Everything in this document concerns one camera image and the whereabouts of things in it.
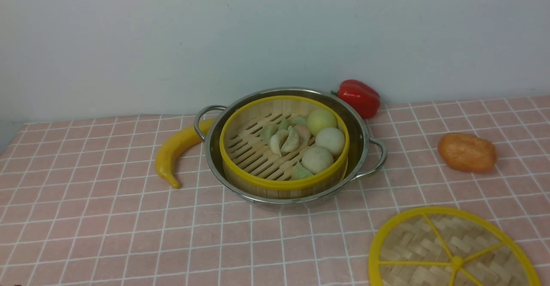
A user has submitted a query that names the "pink checkered tablecloth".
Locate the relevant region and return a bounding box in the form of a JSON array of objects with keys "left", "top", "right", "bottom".
[{"left": 0, "top": 96, "right": 550, "bottom": 286}]

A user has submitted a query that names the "green edge dumpling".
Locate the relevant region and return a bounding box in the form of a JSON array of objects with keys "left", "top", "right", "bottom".
[{"left": 291, "top": 162, "right": 314, "bottom": 180}]

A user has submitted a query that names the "stainless steel pot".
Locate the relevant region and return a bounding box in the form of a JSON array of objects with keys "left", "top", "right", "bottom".
[{"left": 194, "top": 87, "right": 388, "bottom": 210}]

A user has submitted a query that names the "orange bread roll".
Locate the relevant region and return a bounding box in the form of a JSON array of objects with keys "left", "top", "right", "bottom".
[{"left": 437, "top": 132, "right": 498, "bottom": 173}]

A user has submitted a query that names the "white pleated bun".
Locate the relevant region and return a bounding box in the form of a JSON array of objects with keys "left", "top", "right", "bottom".
[{"left": 301, "top": 146, "right": 334, "bottom": 175}]

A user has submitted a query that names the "woven bamboo steamer lid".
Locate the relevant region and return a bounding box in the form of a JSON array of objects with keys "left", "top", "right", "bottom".
[{"left": 368, "top": 206, "right": 541, "bottom": 286}]

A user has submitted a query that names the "white dumpling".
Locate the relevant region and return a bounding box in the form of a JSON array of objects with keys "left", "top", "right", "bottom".
[{"left": 269, "top": 130, "right": 289, "bottom": 157}]

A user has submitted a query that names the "yellow-green swirled bun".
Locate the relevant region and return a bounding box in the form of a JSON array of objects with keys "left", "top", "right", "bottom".
[{"left": 306, "top": 108, "right": 338, "bottom": 136}]

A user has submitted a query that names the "yellow banana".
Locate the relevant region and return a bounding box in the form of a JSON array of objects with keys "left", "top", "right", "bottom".
[{"left": 155, "top": 126, "right": 202, "bottom": 189}]

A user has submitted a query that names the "white round bun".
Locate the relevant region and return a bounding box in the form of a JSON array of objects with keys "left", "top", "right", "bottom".
[{"left": 315, "top": 127, "right": 345, "bottom": 157}]

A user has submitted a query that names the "red bell pepper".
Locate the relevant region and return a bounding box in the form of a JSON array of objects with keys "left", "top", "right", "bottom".
[{"left": 331, "top": 80, "right": 381, "bottom": 120}]

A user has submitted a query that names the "yellow-rimmed bamboo steamer basket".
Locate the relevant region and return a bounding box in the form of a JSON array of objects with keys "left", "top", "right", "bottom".
[{"left": 219, "top": 95, "right": 351, "bottom": 200}]

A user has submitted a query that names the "pink-tinted dumpling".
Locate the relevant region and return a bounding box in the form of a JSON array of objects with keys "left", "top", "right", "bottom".
[{"left": 293, "top": 125, "right": 311, "bottom": 147}]

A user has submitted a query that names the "pale green dumpling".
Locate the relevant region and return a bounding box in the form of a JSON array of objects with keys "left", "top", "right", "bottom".
[{"left": 280, "top": 126, "right": 300, "bottom": 154}]

